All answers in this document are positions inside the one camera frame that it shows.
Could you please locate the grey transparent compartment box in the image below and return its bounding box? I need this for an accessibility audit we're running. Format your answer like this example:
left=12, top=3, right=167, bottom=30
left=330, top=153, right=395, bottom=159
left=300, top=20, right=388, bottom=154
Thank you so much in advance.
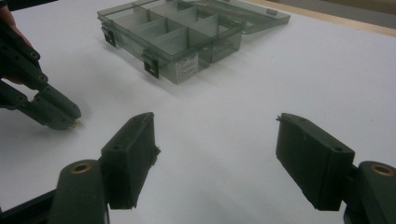
left=96, top=0, right=291, bottom=85

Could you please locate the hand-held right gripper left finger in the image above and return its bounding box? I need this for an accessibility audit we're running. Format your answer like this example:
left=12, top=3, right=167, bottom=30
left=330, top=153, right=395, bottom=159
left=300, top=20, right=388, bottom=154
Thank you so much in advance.
left=100, top=111, right=162, bottom=210

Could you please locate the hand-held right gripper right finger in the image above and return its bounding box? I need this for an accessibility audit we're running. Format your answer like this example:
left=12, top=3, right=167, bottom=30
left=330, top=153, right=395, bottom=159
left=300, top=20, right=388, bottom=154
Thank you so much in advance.
left=275, top=112, right=356, bottom=212

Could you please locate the wooden table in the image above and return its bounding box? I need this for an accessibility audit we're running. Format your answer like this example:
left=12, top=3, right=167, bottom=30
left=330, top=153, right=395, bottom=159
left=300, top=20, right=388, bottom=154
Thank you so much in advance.
left=246, top=0, right=396, bottom=38

